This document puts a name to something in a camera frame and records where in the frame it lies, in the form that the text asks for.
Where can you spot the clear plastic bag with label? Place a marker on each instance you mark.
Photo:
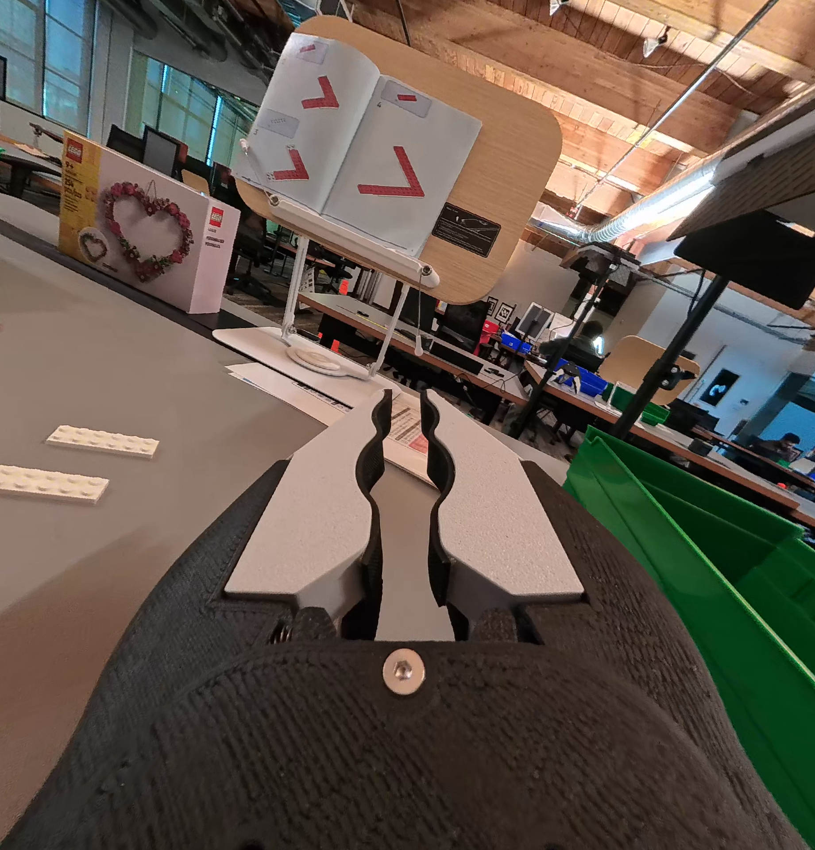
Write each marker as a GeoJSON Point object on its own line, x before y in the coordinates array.
{"type": "Point", "coordinates": [294, 392]}

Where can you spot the black tripod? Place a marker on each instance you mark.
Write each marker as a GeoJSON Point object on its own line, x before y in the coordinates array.
{"type": "Point", "coordinates": [566, 345]}

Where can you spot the lego box with heart picture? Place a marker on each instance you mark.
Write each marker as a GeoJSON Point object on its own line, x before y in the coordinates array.
{"type": "Point", "coordinates": [201, 279]}

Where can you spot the open lego instruction booklet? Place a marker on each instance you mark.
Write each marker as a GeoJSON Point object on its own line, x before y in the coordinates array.
{"type": "Point", "coordinates": [354, 166]}

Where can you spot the white long lego plate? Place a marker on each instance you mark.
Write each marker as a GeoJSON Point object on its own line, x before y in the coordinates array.
{"type": "Point", "coordinates": [42, 483]}
{"type": "Point", "coordinates": [105, 441]}

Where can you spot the silver air duct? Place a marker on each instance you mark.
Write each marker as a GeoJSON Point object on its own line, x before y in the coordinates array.
{"type": "Point", "coordinates": [646, 216]}

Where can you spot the dark wall picture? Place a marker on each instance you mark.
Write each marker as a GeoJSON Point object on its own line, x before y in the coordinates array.
{"type": "Point", "coordinates": [719, 387]}

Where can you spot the small green background bin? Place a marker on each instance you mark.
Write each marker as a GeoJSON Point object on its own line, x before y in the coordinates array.
{"type": "Point", "coordinates": [646, 412]}

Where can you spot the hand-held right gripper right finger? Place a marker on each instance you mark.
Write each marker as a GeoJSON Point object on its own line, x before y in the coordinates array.
{"type": "Point", "coordinates": [507, 531]}

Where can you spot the blue plastic bin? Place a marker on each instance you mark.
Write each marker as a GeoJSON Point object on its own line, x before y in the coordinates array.
{"type": "Point", "coordinates": [583, 383]}
{"type": "Point", "coordinates": [515, 343]}

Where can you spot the background wooden desk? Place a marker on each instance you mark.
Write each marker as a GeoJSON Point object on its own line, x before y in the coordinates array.
{"type": "Point", "coordinates": [467, 372]}

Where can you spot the black stand pole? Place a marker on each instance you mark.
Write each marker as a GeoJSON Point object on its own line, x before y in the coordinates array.
{"type": "Point", "coordinates": [673, 355]}

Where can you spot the grey overhead panel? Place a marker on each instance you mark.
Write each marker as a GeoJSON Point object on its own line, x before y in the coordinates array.
{"type": "Point", "coordinates": [779, 172]}

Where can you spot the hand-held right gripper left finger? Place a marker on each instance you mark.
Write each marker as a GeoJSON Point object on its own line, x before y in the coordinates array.
{"type": "Point", "coordinates": [314, 518]}

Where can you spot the ceiling spotlight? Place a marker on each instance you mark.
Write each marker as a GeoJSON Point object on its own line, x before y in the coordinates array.
{"type": "Point", "coordinates": [654, 41]}

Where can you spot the black mounted box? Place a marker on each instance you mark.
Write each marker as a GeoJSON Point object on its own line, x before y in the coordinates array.
{"type": "Point", "coordinates": [752, 259]}

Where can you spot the black computer monitor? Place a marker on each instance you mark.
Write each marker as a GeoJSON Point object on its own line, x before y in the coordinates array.
{"type": "Point", "coordinates": [123, 141]}
{"type": "Point", "coordinates": [160, 151]}

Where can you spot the large green plastic bin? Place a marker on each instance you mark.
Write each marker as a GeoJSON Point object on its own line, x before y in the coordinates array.
{"type": "Point", "coordinates": [746, 664]}

